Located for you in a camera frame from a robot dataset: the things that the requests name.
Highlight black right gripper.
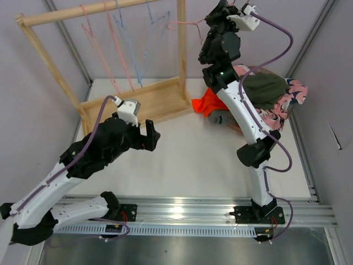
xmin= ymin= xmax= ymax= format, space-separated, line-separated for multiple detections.
xmin=199 ymin=0 xmax=245 ymax=61

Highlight blue wire hanger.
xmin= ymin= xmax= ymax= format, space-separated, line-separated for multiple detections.
xmin=113 ymin=1 xmax=143 ymax=88
xmin=137 ymin=1 xmax=170 ymax=87

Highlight grey shorts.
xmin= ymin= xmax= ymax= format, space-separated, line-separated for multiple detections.
xmin=208 ymin=109 xmax=238 ymax=126

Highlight dark olive shorts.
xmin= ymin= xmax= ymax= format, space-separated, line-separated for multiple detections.
xmin=243 ymin=72 xmax=290 ymax=110

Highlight pink patterned shorts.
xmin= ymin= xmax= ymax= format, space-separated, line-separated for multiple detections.
xmin=250 ymin=73 xmax=308 ymax=131

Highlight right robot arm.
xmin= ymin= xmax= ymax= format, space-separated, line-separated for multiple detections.
xmin=199 ymin=1 xmax=280 ymax=223

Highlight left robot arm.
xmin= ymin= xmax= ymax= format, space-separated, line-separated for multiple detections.
xmin=1 ymin=116 xmax=161 ymax=247

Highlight wooden clothes rack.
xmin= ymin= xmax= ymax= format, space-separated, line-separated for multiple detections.
xmin=15 ymin=1 xmax=191 ymax=134

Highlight pink translucent plastic basin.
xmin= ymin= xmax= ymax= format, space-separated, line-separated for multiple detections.
xmin=248 ymin=66 xmax=275 ymax=74

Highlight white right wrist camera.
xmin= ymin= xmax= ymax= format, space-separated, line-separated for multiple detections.
xmin=227 ymin=3 xmax=260 ymax=31

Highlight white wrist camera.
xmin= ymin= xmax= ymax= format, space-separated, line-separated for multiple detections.
xmin=113 ymin=97 xmax=141 ymax=127
xmin=227 ymin=3 xmax=260 ymax=31

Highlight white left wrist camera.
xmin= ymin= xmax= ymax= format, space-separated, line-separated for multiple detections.
xmin=113 ymin=97 xmax=141 ymax=127

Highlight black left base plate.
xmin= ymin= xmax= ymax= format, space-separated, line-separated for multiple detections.
xmin=113 ymin=204 xmax=138 ymax=222

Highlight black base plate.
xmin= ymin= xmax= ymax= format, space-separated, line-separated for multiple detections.
xmin=229 ymin=206 xmax=286 ymax=225
xmin=113 ymin=204 xmax=138 ymax=222

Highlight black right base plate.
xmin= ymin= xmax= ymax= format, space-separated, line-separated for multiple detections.
xmin=229 ymin=206 xmax=286 ymax=225

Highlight white slotted cable duct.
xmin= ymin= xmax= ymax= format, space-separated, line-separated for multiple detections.
xmin=56 ymin=222 xmax=256 ymax=238

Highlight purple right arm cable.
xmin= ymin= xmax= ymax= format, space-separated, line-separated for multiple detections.
xmin=238 ymin=10 xmax=295 ymax=245

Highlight aluminium mounting rail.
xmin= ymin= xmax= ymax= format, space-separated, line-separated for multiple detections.
xmin=37 ymin=195 xmax=339 ymax=227

